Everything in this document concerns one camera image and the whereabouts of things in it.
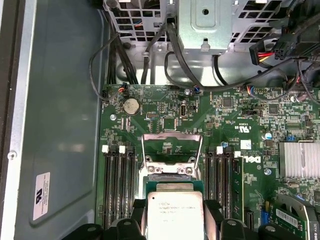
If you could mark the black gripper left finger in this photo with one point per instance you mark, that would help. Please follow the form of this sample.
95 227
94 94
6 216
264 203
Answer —
112 231

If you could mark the RAM slot black clip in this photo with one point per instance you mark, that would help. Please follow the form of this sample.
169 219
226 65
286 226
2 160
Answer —
131 180
115 180
210 180
228 180

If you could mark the silver internal USB port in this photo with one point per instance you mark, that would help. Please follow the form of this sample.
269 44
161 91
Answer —
183 110

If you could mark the RAM slot white clip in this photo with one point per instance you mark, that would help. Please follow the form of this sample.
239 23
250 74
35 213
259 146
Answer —
123 180
219 180
107 180

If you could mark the white motherboard sticker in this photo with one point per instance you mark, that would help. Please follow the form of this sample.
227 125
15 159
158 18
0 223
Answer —
245 145

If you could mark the silver metal bracket box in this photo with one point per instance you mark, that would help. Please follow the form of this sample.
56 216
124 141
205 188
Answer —
205 30

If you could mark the round coin cell battery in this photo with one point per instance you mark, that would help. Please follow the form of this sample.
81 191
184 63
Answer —
131 106

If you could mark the green motherboard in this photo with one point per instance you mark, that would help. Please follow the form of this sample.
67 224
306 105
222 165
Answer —
220 130

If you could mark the metal socket cover frame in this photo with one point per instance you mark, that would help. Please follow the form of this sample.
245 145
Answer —
172 136

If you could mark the black power connector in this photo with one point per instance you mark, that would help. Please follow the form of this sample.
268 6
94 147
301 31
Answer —
253 53

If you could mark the green RAM stick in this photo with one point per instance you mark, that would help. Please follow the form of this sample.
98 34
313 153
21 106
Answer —
238 187

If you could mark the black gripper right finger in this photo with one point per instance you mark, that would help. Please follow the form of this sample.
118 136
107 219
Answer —
240 231

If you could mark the white case wall sticker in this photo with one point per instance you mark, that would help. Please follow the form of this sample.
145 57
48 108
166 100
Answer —
41 195

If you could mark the black silver PC case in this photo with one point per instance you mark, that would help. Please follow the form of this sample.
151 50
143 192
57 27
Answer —
62 100

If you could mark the silver finned chipset heatsink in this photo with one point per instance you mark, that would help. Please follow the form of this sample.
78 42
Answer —
300 160

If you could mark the black graphics card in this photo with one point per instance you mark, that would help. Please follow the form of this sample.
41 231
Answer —
295 217

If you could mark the silver green CPU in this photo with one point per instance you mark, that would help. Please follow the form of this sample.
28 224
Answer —
175 212

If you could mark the silver perforated drive cage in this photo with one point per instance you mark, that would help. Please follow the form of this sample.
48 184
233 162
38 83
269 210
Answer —
160 47

